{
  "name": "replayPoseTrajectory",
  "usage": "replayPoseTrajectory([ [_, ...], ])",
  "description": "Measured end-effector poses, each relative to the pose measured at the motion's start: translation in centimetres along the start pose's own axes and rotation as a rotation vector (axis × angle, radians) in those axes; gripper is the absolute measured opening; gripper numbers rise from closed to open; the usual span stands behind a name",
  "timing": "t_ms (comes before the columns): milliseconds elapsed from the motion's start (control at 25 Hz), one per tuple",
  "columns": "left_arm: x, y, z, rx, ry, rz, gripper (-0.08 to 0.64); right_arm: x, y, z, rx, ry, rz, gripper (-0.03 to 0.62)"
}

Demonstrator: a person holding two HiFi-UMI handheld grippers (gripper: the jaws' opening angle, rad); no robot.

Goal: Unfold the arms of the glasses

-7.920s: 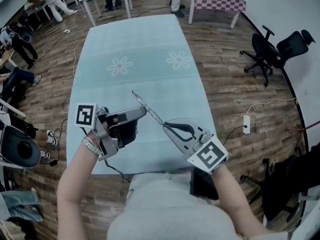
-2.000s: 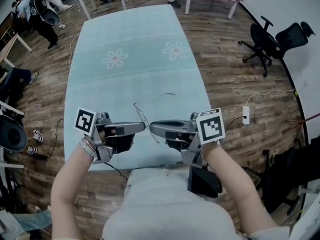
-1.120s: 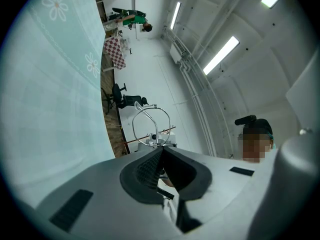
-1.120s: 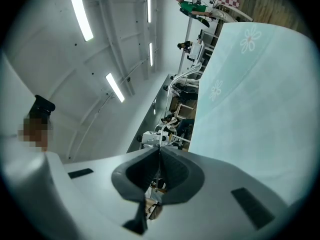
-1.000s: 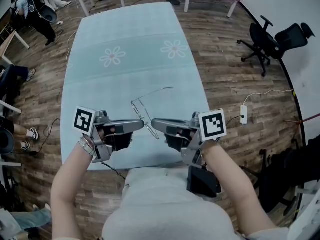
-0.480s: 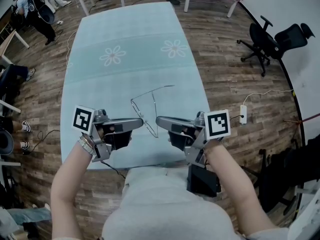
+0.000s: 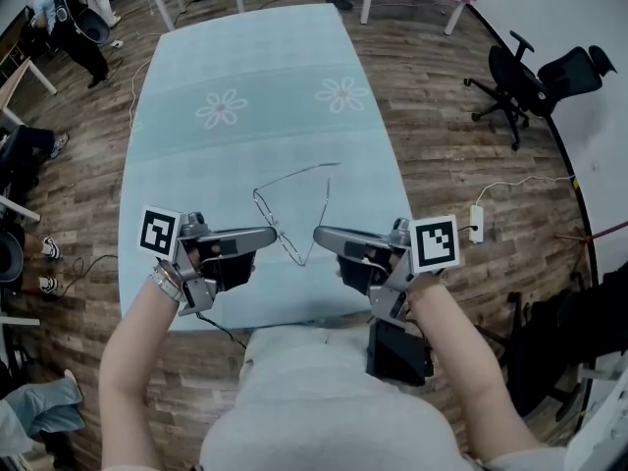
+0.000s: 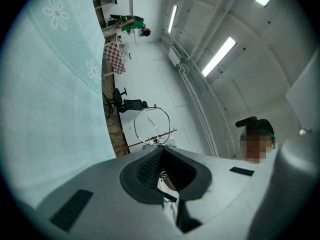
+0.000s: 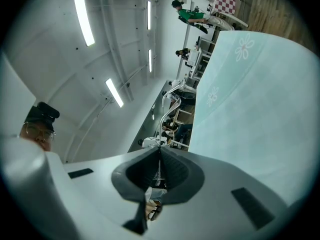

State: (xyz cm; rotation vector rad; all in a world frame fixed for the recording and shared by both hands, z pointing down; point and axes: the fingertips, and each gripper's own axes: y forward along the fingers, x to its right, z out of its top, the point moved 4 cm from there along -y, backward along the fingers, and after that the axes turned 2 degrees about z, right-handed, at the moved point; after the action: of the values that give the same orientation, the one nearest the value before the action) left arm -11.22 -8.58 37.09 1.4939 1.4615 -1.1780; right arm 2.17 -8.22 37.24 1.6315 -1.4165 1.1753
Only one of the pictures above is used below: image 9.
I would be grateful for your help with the light teal flower print tablecloth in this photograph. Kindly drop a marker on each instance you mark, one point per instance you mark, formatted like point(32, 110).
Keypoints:
point(250, 124)

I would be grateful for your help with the white metal shelf rack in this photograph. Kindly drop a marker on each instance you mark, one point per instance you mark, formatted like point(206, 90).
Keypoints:
point(200, 59)

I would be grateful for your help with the clear frame glasses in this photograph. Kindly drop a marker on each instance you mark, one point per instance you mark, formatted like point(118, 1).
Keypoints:
point(163, 101)

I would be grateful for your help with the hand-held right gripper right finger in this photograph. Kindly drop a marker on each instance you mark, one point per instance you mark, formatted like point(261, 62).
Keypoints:
point(182, 179)

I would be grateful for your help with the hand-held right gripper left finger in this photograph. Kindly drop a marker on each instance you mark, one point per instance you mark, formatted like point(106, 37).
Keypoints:
point(130, 184)

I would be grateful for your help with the long ceiling light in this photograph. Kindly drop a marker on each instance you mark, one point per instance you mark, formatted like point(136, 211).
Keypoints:
point(83, 17)
point(150, 60)
point(114, 92)
point(149, 15)

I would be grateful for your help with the thin-rimmed round worn eyeglasses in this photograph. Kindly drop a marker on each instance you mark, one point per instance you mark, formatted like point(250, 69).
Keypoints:
point(46, 134)

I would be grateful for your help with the black head-worn camera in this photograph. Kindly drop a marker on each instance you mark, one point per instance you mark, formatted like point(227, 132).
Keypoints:
point(48, 111)

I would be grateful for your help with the person's head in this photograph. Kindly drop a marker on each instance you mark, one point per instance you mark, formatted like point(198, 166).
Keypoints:
point(37, 136)

